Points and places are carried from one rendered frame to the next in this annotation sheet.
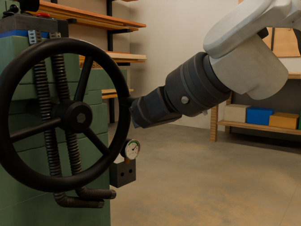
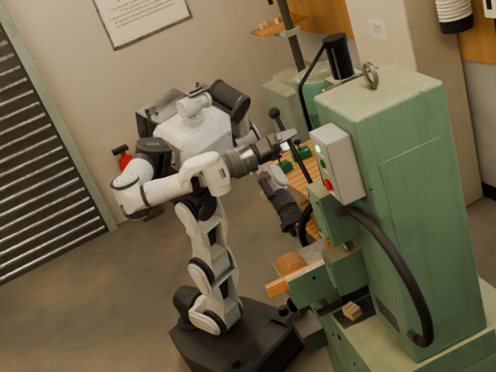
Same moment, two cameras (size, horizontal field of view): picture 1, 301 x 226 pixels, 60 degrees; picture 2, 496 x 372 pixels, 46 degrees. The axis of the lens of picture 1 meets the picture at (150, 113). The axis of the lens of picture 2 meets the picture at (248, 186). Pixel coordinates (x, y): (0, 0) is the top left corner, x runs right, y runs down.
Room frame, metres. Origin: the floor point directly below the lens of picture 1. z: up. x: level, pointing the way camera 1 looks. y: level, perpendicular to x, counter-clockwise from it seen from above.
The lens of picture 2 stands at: (2.09, 1.12, 2.02)
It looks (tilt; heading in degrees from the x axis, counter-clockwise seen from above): 27 degrees down; 219
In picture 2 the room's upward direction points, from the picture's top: 21 degrees counter-clockwise
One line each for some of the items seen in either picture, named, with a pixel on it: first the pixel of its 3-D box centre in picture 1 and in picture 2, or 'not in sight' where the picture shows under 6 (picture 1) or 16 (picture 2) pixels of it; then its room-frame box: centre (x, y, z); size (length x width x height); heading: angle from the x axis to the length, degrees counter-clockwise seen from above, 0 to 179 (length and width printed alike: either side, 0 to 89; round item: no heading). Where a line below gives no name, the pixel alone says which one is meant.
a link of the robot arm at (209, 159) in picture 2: not in sight; (201, 173); (0.95, 0.05, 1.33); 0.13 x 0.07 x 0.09; 124
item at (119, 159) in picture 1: (115, 167); (308, 331); (0.82, 0.12, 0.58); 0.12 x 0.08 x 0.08; 48
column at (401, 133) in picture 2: not in sight; (405, 218); (0.91, 0.61, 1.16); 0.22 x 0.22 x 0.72; 48
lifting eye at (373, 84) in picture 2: not in sight; (370, 75); (0.91, 0.61, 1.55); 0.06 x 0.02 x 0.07; 48
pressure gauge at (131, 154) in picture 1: (129, 151); (297, 305); (0.77, 0.07, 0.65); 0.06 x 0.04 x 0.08; 138
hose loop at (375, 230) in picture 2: not in sight; (386, 279); (1.10, 0.61, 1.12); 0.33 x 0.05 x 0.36; 48
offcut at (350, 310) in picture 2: not in sight; (351, 311); (0.92, 0.38, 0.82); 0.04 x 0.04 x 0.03; 63
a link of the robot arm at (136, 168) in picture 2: not in sight; (133, 186); (0.99, -0.19, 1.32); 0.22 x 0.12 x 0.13; 24
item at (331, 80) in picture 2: not in sight; (343, 70); (0.81, 0.50, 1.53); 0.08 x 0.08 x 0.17; 48
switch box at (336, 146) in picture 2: not in sight; (337, 163); (1.04, 0.54, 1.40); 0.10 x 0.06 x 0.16; 48
